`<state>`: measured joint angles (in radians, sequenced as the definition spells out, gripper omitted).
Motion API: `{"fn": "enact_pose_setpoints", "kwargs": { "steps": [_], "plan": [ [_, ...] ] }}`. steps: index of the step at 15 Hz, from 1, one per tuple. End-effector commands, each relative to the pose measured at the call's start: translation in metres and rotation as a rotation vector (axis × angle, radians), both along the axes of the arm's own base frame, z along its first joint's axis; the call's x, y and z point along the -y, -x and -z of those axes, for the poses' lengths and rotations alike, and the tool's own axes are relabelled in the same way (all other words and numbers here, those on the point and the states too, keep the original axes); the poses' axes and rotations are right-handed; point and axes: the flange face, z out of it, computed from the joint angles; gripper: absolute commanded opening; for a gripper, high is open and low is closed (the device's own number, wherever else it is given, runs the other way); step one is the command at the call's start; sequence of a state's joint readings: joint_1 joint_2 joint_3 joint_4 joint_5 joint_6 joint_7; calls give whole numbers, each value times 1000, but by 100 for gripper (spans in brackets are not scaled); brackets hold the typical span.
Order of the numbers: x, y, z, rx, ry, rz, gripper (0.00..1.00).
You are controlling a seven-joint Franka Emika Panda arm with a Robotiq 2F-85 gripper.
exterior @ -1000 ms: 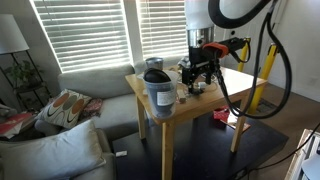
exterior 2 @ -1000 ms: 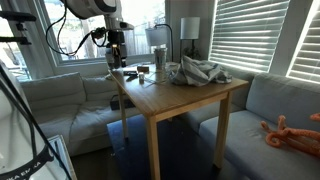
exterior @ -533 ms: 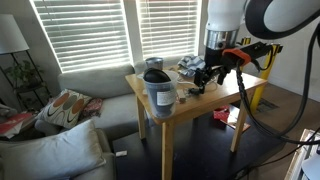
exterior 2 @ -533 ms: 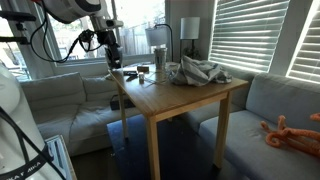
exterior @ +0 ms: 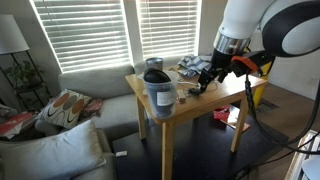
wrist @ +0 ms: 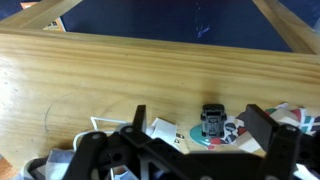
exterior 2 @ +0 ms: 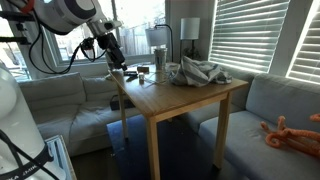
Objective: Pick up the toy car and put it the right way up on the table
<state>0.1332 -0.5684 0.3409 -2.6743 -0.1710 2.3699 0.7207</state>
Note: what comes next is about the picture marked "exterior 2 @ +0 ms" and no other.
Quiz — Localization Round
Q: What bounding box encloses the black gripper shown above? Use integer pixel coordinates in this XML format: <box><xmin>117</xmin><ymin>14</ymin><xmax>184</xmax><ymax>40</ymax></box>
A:
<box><xmin>96</xmin><ymin>32</ymin><xmax>129</xmax><ymax>72</ymax></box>

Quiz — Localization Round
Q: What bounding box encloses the orange plush toy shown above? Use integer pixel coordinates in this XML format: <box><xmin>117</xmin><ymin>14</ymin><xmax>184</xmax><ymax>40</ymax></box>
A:
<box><xmin>260</xmin><ymin>112</ymin><xmax>320</xmax><ymax>159</ymax></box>

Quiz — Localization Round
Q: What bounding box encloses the white framed window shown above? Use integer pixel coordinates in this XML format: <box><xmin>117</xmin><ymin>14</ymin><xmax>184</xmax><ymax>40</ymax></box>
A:
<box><xmin>33</xmin><ymin>0</ymin><xmax>168</xmax><ymax>68</ymax></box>

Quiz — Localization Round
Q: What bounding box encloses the metal tumbler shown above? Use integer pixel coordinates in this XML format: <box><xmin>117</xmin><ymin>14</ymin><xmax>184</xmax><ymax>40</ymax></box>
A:
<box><xmin>152</xmin><ymin>46</ymin><xmax>169</xmax><ymax>73</ymax></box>

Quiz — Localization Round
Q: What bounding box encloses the black device on sofa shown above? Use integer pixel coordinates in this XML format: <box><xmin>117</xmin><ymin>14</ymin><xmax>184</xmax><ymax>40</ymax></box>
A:
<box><xmin>109</xmin><ymin>93</ymin><xmax>136</xmax><ymax>112</ymax></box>

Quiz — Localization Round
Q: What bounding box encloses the arched floor lamp white shade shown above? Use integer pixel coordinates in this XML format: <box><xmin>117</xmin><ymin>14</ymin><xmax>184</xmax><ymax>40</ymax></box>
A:
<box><xmin>145</xmin><ymin>23</ymin><xmax>175</xmax><ymax>64</ymax></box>

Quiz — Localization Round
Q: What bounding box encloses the wooden table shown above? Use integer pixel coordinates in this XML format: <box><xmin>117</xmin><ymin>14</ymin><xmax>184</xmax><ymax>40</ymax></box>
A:
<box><xmin>108</xmin><ymin>62</ymin><xmax>250</xmax><ymax>180</ymax></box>

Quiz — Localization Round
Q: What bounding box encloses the green potted plant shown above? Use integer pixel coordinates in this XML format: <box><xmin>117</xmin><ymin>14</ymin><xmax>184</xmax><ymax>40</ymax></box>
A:
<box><xmin>182</xmin><ymin>46</ymin><xmax>203</xmax><ymax>62</ymax></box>

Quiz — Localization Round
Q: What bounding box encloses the grey fabric sofa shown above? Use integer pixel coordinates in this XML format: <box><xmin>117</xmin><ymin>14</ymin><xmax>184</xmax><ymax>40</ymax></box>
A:
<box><xmin>185</xmin><ymin>65</ymin><xmax>320</xmax><ymax>180</ymax></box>
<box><xmin>17</xmin><ymin>71</ymin><xmax>145</xmax><ymax>158</ymax></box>

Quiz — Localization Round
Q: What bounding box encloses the lamp with square white shade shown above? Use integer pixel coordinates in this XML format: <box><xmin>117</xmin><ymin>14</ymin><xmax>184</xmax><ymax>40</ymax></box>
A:
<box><xmin>179</xmin><ymin>16</ymin><xmax>202</xmax><ymax>61</ymax></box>

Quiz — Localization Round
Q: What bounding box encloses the blue white striped cloth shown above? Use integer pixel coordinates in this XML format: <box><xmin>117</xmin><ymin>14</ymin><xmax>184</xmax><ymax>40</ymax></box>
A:
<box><xmin>168</xmin><ymin>55</ymin><xmax>234</xmax><ymax>89</ymax></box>

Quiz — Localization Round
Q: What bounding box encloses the dark blue rug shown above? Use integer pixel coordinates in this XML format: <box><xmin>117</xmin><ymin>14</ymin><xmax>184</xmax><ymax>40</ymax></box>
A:
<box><xmin>106</xmin><ymin>114</ymin><xmax>248</xmax><ymax>180</ymax></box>

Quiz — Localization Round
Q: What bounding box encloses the white metal cart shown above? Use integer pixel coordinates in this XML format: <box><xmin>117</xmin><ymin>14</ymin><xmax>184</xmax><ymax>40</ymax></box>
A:
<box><xmin>44</xmin><ymin>134</ymin><xmax>78</xmax><ymax>180</ymax></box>

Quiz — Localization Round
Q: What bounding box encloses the wide white window blind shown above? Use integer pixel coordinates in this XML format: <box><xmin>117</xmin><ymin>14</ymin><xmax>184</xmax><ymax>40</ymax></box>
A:
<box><xmin>208</xmin><ymin>0</ymin><xmax>291</xmax><ymax>74</ymax></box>

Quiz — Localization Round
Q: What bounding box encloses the narrow white window blind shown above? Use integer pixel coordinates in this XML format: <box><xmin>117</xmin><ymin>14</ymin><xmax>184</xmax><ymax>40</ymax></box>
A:
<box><xmin>286</xmin><ymin>0</ymin><xmax>320</xmax><ymax>85</ymax></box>

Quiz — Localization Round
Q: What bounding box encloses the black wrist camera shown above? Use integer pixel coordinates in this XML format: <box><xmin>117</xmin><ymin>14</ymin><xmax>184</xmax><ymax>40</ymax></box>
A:
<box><xmin>80</xmin><ymin>36</ymin><xmax>97</xmax><ymax>52</ymax></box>

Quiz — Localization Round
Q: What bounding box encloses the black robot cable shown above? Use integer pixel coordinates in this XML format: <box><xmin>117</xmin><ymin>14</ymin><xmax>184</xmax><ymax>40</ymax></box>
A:
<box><xmin>27</xmin><ymin>31</ymin><xmax>108</xmax><ymax>75</ymax></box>

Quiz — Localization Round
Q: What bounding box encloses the black camera stand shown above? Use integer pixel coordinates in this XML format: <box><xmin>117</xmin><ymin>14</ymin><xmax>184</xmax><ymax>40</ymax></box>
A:
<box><xmin>0</xmin><ymin>9</ymin><xmax>38</xmax><ymax>46</ymax></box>

